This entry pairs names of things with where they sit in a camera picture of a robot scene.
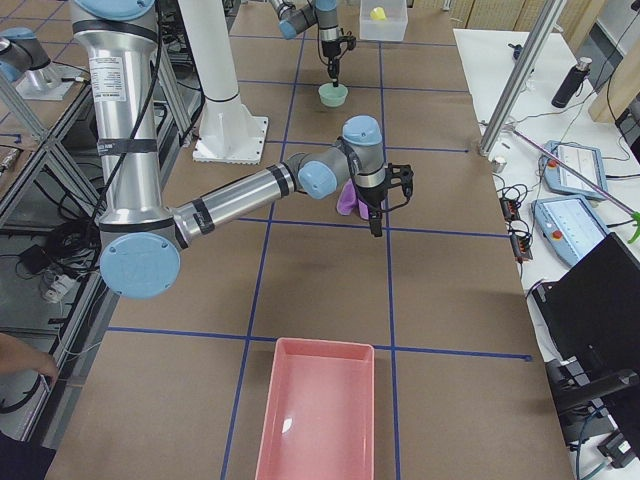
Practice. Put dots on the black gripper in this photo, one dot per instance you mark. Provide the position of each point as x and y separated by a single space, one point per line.
330 50
370 196

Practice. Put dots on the mint green bowl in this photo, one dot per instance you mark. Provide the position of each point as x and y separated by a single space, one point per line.
331 95

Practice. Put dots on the purple microfiber cloth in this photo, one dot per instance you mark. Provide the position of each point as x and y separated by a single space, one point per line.
348 202

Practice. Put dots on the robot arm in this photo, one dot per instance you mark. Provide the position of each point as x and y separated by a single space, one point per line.
141 237
323 14

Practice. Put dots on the yellow plastic cup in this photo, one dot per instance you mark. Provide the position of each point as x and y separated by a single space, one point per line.
378 14

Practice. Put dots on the blue teach pendant near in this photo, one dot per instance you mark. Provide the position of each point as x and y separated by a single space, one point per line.
570 225

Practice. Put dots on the blue teach pendant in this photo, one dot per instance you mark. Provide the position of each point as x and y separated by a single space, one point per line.
583 159
570 225

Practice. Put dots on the pink plastic bin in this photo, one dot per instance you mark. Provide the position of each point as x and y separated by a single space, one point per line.
319 418

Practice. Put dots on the blue teach pendant far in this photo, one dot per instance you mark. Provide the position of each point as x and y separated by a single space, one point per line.
583 159

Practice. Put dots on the black laptop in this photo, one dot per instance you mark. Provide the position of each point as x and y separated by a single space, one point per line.
592 312

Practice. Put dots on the black water bottle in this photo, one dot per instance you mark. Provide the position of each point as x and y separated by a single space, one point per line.
572 82

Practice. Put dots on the reach grabber tool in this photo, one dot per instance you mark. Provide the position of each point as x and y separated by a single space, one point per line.
634 215

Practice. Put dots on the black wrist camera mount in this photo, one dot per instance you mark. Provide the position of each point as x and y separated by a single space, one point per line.
400 176
347 41

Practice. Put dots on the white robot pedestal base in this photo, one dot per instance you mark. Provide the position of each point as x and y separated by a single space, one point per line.
228 132

